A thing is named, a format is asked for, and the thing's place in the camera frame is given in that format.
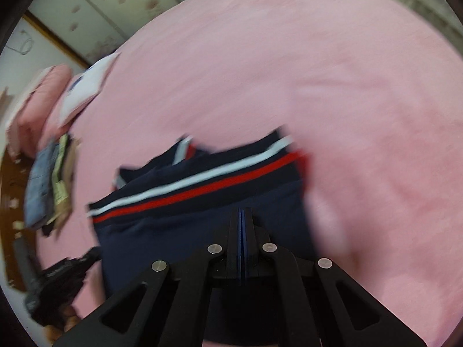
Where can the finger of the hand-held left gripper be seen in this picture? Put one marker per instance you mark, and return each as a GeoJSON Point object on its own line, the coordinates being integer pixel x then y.
{"type": "Point", "coordinates": [90, 256]}

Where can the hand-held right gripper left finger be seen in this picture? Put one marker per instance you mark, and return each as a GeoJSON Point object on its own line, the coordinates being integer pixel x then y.
{"type": "Point", "coordinates": [235, 238]}

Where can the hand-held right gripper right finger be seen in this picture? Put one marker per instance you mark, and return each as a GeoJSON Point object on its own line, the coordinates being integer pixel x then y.
{"type": "Point", "coordinates": [249, 238]}

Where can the navy and red varsity jacket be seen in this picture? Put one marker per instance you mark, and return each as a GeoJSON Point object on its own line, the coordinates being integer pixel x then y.
{"type": "Point", "coordinates": [162, 224]}

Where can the person's left hand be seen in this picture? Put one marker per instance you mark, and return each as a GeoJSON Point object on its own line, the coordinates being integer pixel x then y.
{"type": "Point", "coordinates": [68, 320]}

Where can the folded beige garment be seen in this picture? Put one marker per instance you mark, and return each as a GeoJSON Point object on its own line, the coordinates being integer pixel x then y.
{"type": "Point", "coordinates": [62, 188]}

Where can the folded blue denim jeans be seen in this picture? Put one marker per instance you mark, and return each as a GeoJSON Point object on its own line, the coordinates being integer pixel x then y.
{"type": "Point", "coordinates": [39, 188]}

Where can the wooden headboard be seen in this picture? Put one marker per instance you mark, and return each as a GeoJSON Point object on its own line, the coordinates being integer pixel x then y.
{"type": "Point", "coordinates": [11, 195]}

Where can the folded pink quilt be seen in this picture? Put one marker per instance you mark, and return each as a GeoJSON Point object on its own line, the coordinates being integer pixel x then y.
{"type": "Point", "coordinates": [32, 115]}

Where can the white printed pillow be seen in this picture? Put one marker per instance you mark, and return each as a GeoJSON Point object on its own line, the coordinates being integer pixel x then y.
{"type": "Point", "coordinates": [83, 90]}

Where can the pink fleece blanket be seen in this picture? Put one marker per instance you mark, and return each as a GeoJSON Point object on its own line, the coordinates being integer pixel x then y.
{"type": "Point", "coordinates": [289, 61]}

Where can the floral wardrobe doors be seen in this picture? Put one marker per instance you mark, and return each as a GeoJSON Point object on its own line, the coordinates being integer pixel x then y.
{"type": "Point", "coordinates": [108, 7]}

